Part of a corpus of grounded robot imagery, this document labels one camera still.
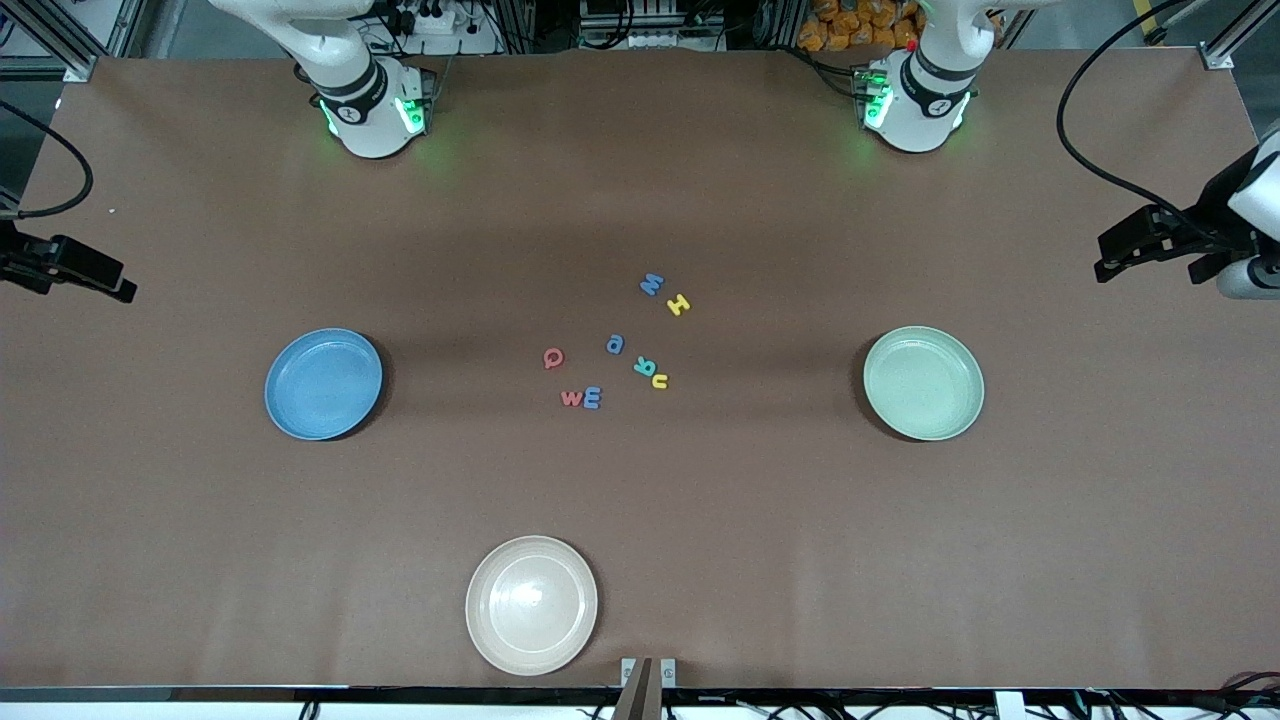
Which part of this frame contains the blue plate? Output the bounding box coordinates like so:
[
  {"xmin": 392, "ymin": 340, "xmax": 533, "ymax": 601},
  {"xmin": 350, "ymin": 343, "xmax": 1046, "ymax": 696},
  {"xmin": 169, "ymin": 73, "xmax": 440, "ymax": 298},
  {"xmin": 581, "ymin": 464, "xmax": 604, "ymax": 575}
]
[{"xmin": 264, "ymin": 328, "xmax": 384, "ymax": 442}]

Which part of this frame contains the green plate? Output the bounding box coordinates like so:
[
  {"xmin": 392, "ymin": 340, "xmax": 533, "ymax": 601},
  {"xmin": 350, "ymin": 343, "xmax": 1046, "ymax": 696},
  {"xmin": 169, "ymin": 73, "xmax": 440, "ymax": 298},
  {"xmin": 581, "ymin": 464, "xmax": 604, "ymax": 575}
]
[{"xmin": 863, "ymin": 325, "xmax": 986, "ymax": 442}]

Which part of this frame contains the orange snack bag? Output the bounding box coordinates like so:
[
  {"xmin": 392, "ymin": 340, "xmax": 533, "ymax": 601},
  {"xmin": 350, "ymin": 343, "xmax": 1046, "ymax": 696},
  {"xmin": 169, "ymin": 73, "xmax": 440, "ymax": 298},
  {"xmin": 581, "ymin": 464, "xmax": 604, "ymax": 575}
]
[{"xmin": 797, "ymin": 0, "xmax": 926, "ymax": 53}]

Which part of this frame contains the white power strip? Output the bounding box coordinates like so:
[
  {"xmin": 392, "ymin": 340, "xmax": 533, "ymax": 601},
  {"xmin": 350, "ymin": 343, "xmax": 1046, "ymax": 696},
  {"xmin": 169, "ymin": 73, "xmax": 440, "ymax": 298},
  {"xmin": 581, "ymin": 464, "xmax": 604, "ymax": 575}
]
[{"xmin": 395, "ymin": 0, "xmax": 463, "ymax": 37}]

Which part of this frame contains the brown table mat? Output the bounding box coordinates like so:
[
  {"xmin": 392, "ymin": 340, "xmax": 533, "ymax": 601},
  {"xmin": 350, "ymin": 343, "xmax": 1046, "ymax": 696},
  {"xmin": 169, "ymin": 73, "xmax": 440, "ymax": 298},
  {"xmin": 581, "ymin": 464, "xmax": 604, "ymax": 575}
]
[{"xmin": 0, "ymin": 45, "xmax": 1280, "ymax": 691}]

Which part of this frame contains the background electronics rack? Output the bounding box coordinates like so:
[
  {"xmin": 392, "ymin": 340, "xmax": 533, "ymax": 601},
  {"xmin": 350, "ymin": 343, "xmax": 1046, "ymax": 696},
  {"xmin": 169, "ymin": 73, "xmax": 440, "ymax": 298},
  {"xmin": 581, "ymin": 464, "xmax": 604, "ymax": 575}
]
[{"xmin": 578, "ymin": 0, "xmax": 736, "ymax": 51}]

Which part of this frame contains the beige plate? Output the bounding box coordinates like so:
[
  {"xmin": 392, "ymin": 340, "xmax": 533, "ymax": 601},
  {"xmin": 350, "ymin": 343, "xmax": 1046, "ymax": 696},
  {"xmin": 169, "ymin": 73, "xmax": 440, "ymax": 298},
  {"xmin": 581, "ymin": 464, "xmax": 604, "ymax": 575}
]
[{"xmin": 465, "ymin": 535, "xmax": 599, "ymax": 677}]

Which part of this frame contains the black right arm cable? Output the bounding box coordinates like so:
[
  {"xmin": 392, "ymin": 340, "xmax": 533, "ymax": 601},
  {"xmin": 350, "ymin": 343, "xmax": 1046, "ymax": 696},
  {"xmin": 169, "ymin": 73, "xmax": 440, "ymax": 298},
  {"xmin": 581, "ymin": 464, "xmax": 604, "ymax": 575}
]
[{"xmin": 0, "ymin": 100, "xmax": 94, "ymax": 219}]

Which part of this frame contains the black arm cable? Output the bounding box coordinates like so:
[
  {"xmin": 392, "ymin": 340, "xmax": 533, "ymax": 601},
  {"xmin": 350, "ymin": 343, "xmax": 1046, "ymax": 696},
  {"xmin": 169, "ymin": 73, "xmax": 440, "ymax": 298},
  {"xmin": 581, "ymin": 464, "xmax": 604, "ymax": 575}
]
[
  {"xmin": 1057, "ymin": 0, "xmax": 1216, "ymax": 236},
  {"xmin": 0, "ymin": 100, "xmax": 94, "ymax": 219}
]

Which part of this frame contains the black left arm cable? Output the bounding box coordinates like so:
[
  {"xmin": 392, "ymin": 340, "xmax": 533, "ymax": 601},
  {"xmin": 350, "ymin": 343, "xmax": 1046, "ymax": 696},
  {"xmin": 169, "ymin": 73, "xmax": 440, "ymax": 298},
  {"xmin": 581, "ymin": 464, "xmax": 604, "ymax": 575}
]
[{"xmin": 1057, "ymin": 0, "xmax": 1216, "ymax": 236}]

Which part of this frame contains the aluminium frame profile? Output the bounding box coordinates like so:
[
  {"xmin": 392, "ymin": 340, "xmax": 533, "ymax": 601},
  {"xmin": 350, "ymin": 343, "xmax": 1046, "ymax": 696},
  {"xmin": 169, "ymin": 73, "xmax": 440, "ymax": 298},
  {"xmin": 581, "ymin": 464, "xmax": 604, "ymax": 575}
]
[
  {"xmin": 1200, "ymin": 0, "xmax": 1280, "ymax": 71},
  {"xmin": 0, "ymin": 0, "xmax": 151, "ymax": 83}
]

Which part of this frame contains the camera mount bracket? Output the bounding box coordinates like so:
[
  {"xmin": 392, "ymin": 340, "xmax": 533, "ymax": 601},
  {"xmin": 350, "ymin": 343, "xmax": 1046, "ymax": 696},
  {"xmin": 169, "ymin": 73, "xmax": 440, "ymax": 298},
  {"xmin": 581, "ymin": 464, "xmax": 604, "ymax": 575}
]
[{"xmin": 620, "ymin": 657, "xmax": 678, "ymax": 720}]

